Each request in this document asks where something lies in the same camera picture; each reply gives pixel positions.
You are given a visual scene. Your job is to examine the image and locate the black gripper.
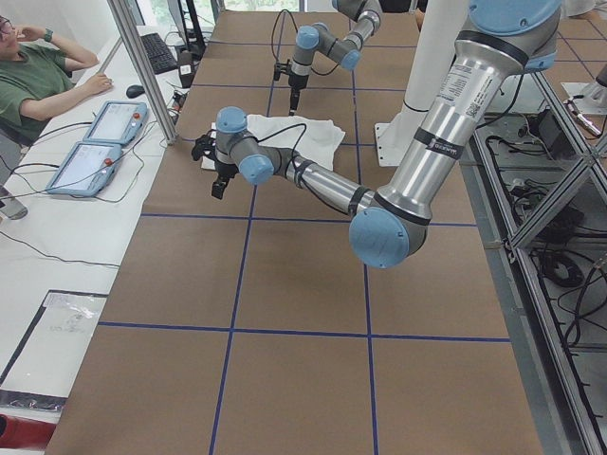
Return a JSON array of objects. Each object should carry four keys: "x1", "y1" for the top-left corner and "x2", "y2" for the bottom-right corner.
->
[
  {"x1": 288, "y1": 73, "x2": 308, "y2": 116},
  {"x1": 212, "y1": 151, "x2": 238, "y2": 199}
]

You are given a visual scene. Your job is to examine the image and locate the white printed t-shirt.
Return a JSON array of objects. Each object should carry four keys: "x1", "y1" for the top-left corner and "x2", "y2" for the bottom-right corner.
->
[{"x1": 201, "y1": 113, "x2": 346, "y2": 173}]

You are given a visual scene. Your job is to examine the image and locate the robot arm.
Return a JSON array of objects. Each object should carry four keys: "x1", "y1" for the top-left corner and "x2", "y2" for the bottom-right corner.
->
[
  {"x1": 211, "y1": 1, "x2": 561, "y2": 268},
  {"x1": 284, "y1": 1, "x2": 382, "y2": 116}
]

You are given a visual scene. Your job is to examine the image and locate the far teach pendant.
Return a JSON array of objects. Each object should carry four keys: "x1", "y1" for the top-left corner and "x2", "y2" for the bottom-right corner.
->
[{"x1": 83, "y1": 100, "x2": 148, "y2": 146}]

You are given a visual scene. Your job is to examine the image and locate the teach pendant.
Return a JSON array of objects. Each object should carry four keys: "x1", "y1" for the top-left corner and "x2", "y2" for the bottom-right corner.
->
[
  {"x1": 46, "y1": 141, "x2": 122, "y2": 197},
  {"x1": 83, "y1": 100, "x2": 148, "y2": 146}
]

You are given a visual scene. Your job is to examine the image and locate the black computer mouse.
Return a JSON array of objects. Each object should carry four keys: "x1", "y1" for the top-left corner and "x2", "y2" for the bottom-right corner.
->
[{"x1": 125, "y1": 84, "x2": 145, "y2": 99}]

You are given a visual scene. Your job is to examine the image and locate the near teach pendant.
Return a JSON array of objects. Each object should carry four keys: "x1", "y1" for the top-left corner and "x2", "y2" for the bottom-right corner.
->
[{"x1": 46, "y1": 141, "x2": 122, "y2": 197}]

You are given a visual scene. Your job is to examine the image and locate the black keyboard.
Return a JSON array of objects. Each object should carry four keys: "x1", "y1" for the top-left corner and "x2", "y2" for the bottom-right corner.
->
[{"x1": 140, "y1": 33, "x2": 177, "y2": 75}]

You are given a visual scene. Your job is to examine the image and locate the person in green shirt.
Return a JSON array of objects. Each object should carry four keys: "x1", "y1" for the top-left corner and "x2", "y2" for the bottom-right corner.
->
[{"x1": 1, "y1": 17, "x2": 113, "y2": 146}]

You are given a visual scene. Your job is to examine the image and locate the plastic document sleeve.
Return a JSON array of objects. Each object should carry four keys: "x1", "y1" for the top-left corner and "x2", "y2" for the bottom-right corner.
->
[{"x1": 1, "y1": 289, "x2": 107, "y2": 413}]

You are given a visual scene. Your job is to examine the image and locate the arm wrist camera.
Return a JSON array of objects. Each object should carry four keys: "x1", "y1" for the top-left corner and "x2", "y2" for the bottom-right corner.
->
[{"x1": 273, "y1": 60, "x2": 290, "y2": 82}]

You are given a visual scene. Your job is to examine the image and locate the aluminium frame post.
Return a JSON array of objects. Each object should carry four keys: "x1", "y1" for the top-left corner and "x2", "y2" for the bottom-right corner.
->
[{"x1": 107, "y1": 0, "x2": 177, "y2": 145}]

